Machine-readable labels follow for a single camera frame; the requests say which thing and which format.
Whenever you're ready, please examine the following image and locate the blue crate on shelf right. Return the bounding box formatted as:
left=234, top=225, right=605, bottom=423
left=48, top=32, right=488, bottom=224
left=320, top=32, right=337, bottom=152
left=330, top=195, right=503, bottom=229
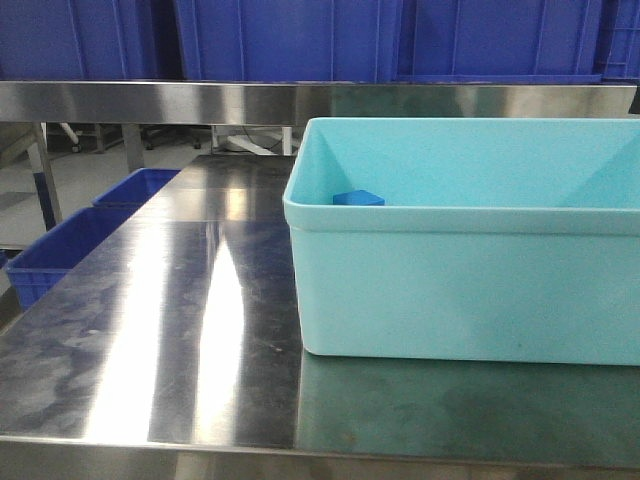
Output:
left=396, top=1, right=603, bottom=84

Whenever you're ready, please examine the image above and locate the light turquoise plastic bin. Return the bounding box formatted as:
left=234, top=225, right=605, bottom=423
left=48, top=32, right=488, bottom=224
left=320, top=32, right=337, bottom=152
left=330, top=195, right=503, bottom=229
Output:
left=282, top=116, right=640, bottom=367

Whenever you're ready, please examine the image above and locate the blue crate on shelf left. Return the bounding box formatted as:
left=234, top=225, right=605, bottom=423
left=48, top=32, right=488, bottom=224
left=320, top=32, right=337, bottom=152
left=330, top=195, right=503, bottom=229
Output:
left=1, top=1, right=182, bottom=81

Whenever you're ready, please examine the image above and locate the blue ribbed crate with label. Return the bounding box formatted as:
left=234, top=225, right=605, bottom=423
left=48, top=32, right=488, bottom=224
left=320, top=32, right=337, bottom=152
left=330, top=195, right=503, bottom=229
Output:
left=594, top=0, right=639, bottom=82

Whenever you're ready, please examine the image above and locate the blue crate on shelf middle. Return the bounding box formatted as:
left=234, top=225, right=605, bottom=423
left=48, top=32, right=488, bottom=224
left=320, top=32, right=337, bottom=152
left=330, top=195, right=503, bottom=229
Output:
left=174, top=1, right=403, bottom=83

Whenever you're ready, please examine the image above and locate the blue crate on shelf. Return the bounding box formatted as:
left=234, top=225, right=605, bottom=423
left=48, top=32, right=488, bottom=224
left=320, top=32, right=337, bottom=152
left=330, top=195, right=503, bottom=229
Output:
left=1, top=1, right=182, bottom=81
left=396, top=1, right=603, bottom=84
left=174, top=1, right=403, bottom=83

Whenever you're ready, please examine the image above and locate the blue floor bin near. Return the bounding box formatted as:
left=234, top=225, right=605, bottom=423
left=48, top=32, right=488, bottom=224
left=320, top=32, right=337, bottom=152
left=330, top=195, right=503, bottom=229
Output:
left=6, top=207, right=135, bottom=310

